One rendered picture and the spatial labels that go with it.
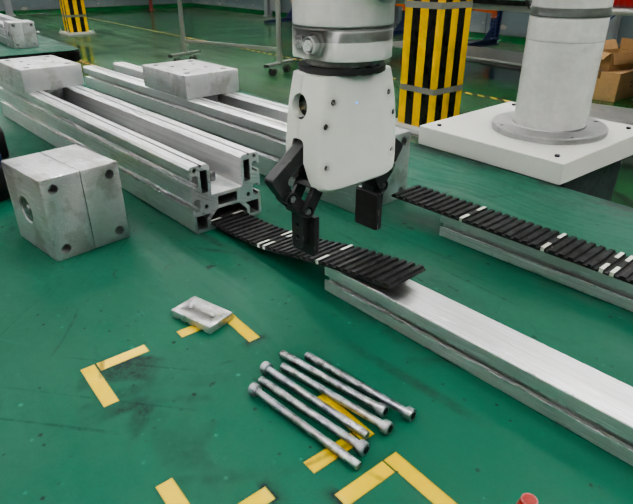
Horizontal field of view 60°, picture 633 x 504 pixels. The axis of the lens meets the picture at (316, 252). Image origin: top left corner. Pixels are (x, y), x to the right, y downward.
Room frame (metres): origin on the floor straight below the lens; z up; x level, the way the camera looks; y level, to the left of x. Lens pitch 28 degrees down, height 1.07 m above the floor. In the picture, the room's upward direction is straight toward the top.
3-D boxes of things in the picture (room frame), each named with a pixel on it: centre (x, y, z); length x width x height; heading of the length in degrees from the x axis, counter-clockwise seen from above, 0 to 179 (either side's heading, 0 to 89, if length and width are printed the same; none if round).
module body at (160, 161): (0.94, 0.38, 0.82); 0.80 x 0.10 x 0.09; 42
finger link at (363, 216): (0.53, -0.06, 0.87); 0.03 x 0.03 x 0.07; 42
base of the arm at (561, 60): (0.96, -0.41, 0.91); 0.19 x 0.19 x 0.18
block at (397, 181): (0.74, -0.07, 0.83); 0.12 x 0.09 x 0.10; 132
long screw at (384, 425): (0.32, -0.01, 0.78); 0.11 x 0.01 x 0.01; 48
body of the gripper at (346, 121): (0.49, -0.02, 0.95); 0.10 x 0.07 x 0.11; 132
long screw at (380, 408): (0.34, -0.01, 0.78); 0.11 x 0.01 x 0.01; 49
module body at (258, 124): (1.06, 0.24, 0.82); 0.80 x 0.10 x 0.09; 42
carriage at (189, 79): (1.06, 0.24, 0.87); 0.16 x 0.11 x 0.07; 42
